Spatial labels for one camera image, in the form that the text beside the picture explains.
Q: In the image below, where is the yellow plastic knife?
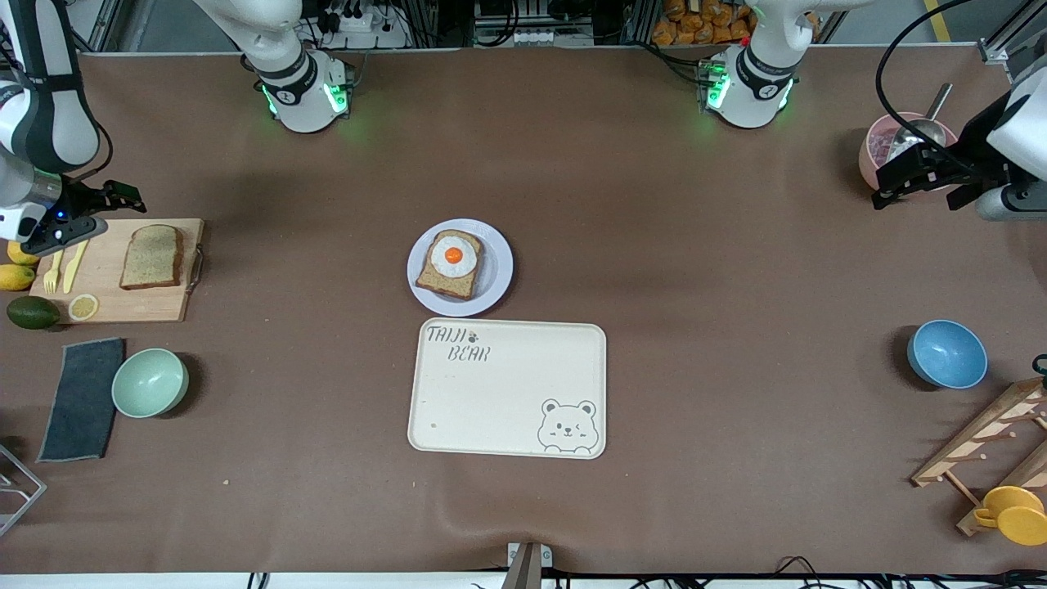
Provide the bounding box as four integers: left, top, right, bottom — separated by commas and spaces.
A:
63, 239, 90, 295

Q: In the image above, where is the plain brown bread slice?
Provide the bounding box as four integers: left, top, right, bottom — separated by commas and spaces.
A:
119, 224, 186, 290

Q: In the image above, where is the wooden cutting board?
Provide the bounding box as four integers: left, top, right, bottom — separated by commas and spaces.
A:
29, 218, 207, 324

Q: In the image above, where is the blue bowl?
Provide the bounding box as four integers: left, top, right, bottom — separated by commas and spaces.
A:
906, 319, 989, 390

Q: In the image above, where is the aluminium frame post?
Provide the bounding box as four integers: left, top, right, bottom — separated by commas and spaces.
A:
65, 0, 124, 58
977, 0, 1047, 66

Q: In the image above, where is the pink bowl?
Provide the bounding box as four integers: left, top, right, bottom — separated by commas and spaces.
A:
858, 112, 959, 193

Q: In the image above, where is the cream bear print tray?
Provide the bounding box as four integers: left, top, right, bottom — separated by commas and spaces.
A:
407, 318, 608, 461

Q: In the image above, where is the green avocado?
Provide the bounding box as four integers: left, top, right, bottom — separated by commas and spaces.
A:
7, 295, 62, 330

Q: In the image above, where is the yellow cup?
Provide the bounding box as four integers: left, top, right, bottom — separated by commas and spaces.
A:
973, 486, 1047, 546

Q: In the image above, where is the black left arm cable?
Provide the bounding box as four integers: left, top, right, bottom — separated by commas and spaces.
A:
874, 0, 1003, 177

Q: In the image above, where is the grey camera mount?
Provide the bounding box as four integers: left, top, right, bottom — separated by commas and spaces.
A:
501, 542, 554, 589

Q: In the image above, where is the pale lilac round plate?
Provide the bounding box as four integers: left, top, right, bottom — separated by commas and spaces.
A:
407, 218, 515, 318

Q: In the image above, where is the bread slice under egg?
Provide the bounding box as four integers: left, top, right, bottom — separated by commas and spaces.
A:
415, 230, 485, 300

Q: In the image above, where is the mint green bowl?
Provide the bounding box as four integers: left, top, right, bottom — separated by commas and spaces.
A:
111, 348, 190, 420

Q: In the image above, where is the wooden rack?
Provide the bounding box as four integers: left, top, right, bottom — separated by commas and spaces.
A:
910, 376, 1047, 538

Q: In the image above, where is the metal scoop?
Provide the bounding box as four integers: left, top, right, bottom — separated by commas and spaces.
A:
887, 82, 955, 164

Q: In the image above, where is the white power strip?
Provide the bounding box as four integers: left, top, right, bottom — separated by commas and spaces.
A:
315, 7, 410, 50

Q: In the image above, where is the dark grey cloth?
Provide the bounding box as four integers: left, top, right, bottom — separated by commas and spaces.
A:
37, 338, 127, 464

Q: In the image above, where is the fried egg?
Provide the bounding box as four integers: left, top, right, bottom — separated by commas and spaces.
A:
430, 233, 481, 279

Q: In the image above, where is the orange pastries pile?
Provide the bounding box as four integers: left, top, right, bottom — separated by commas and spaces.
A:
652, 0, 757, 47

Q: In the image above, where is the metal wire basket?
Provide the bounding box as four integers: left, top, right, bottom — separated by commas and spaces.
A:
0, 442, 48, 538

